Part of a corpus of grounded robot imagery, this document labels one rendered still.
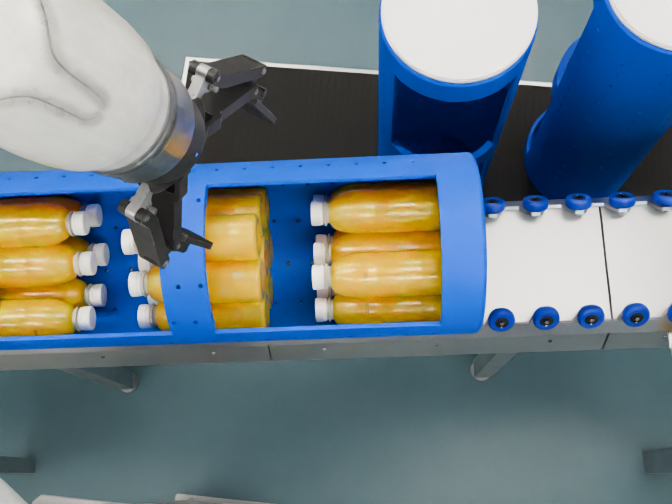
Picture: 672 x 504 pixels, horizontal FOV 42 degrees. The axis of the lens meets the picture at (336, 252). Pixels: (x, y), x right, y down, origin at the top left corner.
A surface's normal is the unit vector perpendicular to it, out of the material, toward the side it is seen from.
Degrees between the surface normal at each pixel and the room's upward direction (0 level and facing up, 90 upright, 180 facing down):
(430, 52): 0
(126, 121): 87
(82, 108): 80
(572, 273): 0
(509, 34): 0
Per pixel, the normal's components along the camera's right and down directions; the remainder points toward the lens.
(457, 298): -0.01, 0.56
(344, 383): -0.04, -0.25
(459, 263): -0.03, 0.22
